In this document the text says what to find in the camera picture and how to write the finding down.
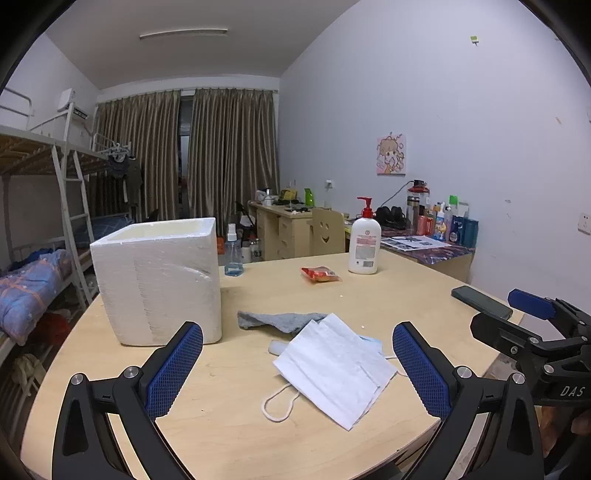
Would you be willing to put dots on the wooden smiley face chair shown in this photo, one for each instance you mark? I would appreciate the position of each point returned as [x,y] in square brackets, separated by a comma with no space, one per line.
[325,233]

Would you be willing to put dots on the green bottle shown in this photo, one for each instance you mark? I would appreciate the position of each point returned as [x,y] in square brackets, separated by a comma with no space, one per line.
[309,197]

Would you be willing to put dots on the grey cloth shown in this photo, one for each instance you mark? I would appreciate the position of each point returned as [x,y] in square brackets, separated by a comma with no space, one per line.
[281,321]

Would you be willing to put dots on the white face mask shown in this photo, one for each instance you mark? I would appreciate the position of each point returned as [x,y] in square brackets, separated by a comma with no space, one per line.
[337,374]

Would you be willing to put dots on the blue face mask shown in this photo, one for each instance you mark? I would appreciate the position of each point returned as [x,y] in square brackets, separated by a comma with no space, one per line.
[373,342]

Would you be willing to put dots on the white kettle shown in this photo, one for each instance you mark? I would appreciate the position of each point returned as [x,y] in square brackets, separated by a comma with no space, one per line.
[266,197]

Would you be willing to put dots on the white foam box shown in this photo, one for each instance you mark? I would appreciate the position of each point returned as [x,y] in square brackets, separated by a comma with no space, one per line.
[152,286]

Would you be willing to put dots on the row of toiletry bottles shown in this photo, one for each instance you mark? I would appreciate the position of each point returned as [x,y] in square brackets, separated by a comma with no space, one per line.
[457,228]

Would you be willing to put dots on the blue plaid quilt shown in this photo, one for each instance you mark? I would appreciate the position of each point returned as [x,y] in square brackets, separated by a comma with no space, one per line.
[32,281]

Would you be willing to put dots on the brown curtain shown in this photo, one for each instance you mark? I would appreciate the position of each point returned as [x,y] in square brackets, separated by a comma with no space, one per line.
[138,157]
[231,152]

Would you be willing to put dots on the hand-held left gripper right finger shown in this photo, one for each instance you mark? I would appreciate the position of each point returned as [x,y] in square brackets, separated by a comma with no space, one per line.
[422,369]

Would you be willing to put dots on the cartoon wall poster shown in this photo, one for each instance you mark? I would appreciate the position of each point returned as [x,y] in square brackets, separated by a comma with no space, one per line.
[391,155]

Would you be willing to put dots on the black smartphone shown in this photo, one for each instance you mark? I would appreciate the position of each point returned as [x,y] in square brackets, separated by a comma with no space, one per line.
[480,301]

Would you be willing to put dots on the red bag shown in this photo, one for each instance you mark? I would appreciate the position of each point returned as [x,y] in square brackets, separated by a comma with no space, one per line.
[53,327]

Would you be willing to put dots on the desk with dark patterned cover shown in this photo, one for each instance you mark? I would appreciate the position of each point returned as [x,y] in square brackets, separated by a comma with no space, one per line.
[443,258]

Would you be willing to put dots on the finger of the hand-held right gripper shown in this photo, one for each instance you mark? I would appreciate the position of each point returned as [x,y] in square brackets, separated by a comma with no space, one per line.
[531,302]
[501,334]

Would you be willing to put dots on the clear blue spray bottle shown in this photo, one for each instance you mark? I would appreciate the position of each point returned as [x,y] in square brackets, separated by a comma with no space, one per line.
[233,258]

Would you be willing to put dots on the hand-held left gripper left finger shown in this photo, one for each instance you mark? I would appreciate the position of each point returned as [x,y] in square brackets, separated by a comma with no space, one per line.
[178,364]

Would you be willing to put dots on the white lotion pump bottle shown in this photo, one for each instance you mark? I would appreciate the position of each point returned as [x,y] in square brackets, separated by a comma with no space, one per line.
[364,244]

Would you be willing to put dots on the printed paper sheets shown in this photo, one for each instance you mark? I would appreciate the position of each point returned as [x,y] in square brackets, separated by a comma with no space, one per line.
[415,242]

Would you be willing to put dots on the red snack packet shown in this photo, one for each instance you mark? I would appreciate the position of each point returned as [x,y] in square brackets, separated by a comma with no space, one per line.
[320,274]

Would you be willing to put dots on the light wooden drawer desk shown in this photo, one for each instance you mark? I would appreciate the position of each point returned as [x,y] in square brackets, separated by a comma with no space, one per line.
[277,230]

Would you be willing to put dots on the dark hanging clothes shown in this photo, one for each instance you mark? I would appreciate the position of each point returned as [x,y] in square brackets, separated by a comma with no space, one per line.
[127,177]

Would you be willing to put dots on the ceiling tube light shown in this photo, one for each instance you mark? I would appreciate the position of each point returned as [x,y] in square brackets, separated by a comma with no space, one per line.
[183,33]

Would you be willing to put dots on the red lid water bottle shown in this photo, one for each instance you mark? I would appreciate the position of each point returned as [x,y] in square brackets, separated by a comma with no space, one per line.
[414,205]

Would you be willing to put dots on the white air conditioner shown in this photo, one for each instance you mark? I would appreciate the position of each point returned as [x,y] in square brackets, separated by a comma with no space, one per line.
[69,104]

